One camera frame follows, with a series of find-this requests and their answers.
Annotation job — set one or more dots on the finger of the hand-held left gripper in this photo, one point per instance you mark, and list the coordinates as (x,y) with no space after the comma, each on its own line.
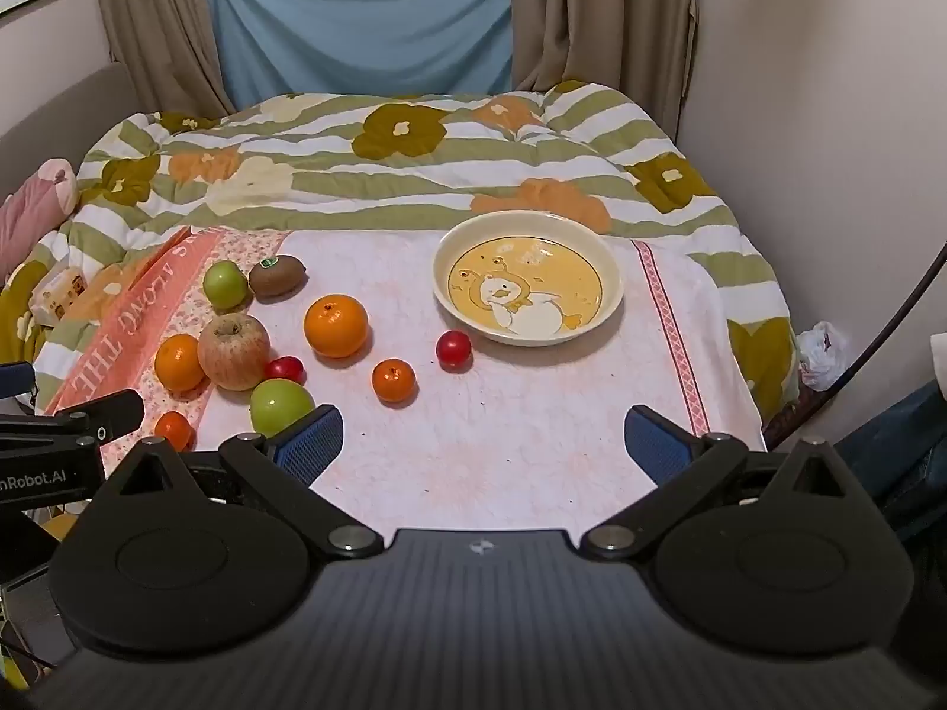
(111,414)
(15,381)

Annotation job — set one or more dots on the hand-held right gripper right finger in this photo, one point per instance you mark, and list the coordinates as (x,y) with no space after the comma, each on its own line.
(655,447)

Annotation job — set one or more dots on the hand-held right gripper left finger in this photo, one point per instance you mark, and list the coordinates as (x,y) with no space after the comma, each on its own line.
(311,447)

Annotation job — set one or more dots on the large green apple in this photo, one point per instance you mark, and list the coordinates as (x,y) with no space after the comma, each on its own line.
(277,407)

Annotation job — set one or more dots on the small tangerine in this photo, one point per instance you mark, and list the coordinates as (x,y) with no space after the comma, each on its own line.
(393,381)
(174,430)

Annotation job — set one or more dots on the red yellow apple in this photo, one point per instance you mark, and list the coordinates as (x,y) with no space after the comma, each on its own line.
(233,351)

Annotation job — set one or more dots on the yellow cartoon ceramic plate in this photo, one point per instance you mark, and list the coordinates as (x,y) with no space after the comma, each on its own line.
(518,288)

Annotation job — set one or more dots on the small red cherry tomato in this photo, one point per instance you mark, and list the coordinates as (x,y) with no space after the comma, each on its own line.
(286,370)

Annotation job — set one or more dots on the medium orange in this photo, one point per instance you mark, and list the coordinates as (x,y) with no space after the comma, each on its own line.
(179,364)

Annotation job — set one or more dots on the tissue pack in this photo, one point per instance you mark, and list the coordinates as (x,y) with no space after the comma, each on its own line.
(59,296)

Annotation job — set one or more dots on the large orange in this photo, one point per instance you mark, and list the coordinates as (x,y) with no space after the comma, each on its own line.
(337,327)

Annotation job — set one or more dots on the pink floral cloth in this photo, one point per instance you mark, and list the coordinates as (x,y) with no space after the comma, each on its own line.
(518,421)

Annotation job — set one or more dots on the pink plush toy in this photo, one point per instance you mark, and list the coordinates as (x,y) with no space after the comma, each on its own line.
(29,214)

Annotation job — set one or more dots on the round red tomato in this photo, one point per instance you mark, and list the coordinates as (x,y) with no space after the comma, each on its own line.
(453,351)

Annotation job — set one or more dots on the small green apple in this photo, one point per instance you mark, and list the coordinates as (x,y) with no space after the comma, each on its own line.
(226,285)

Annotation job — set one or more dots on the brown kiwi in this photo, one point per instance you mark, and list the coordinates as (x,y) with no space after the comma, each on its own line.
(277,277)

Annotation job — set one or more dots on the white plastic bag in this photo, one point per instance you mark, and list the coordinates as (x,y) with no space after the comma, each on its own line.
(821,355)

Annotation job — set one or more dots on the person's blue jeans leg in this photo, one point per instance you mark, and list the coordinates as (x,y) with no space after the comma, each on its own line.
(902,444)

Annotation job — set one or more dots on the beige padded headboard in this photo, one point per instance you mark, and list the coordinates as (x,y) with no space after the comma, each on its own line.
(74,111)

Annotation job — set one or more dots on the floral striped blanket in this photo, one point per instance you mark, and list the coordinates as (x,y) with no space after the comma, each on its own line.
(444,177)

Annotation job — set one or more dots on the beige curtain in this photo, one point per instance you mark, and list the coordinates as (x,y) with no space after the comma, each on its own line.
(599,15)
(155,22)

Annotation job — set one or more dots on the blue hanging cloth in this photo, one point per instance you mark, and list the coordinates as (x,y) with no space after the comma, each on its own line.
(355,29)

